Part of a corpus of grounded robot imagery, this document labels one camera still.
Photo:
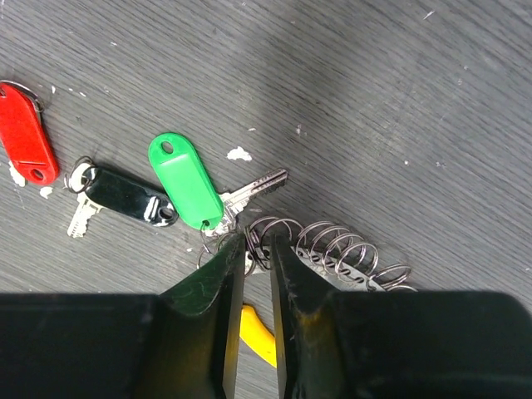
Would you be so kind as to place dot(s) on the keyring with yellow tag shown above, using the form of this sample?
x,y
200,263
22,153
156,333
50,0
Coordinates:
x,y
334,252

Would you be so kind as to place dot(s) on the red tagged key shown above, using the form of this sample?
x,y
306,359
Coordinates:
x,y
23,134

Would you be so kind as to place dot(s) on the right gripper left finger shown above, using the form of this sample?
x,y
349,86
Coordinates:
x,y
192,347

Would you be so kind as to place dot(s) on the black tagged key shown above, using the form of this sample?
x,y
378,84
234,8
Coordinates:
x,y
98,187

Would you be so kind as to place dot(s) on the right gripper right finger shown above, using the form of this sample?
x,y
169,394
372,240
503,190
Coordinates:
x,y
312,319

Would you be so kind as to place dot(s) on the green tagged key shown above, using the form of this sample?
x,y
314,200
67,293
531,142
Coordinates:
x,y
186,181

